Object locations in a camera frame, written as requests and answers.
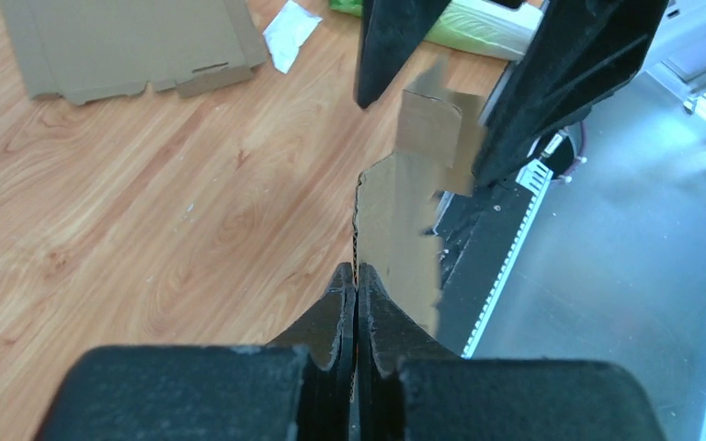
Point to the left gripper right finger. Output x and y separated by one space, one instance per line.
411 387

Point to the small white plastic packet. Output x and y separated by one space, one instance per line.
287 32

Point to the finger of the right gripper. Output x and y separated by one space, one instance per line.
391 30
581 53

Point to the green napa cabbage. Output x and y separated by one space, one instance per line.
497 29

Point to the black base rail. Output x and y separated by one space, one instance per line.
482 238

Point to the cardboard box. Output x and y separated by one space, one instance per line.
438 137
84 51

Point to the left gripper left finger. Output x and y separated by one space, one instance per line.
296 387

